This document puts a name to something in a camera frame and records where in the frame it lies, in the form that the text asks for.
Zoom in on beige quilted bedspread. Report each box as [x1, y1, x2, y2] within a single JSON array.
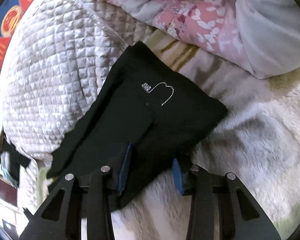
[[0, 0, 153, 211]]

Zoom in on black pants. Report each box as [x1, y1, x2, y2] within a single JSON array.
[[47, 42, 228, 210]]

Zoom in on pink floral rolled comforter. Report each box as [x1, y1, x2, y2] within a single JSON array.
[[105, 0, 300, 79]]

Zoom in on floral fleece blanket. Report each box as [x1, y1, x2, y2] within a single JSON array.
[[36, 28, 300, 240]]

